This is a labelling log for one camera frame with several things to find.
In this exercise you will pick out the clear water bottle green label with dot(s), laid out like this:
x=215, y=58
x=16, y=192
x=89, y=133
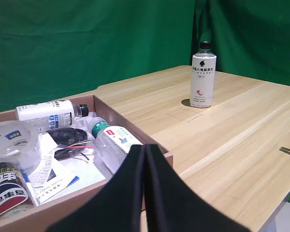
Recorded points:
x=111, y=147

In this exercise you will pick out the brown cardboard box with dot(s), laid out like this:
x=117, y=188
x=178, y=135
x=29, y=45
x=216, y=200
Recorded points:
x=125, y=123

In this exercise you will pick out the white lying bottle black cap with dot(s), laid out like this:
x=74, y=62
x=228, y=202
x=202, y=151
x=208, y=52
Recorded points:
x=46, y=114

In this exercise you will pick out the white standing bottle black cap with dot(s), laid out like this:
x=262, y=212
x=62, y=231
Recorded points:
x=203, y=79

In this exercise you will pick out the white blue paper leaflet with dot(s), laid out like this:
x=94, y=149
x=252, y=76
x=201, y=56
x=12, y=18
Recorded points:
x=55, y=183

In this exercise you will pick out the white blue marker pen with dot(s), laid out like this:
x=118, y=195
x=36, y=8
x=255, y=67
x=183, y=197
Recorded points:
x=30, y=187

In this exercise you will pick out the red blue labelled can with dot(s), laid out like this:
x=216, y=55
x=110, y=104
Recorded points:
x=7, y=191

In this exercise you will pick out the clear packing tape roll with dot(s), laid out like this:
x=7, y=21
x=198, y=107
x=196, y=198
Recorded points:
x=12, y=145

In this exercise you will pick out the green backdrop cloth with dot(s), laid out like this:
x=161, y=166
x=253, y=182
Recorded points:
x=87, y=43
x=256, y=36

